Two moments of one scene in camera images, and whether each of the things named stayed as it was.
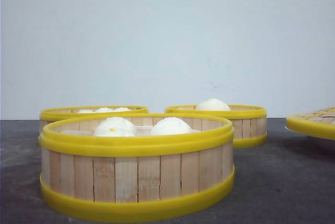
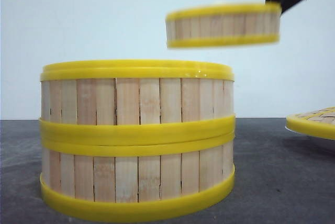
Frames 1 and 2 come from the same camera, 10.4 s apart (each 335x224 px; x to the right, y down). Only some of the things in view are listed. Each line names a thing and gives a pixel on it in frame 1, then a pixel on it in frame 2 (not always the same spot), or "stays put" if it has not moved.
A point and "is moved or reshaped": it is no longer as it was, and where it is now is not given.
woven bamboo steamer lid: (319, 123) stays put
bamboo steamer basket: (249, 123) → (223, 26)
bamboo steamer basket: (48, 114) is moved or reshaped
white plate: (303, 135) stays put
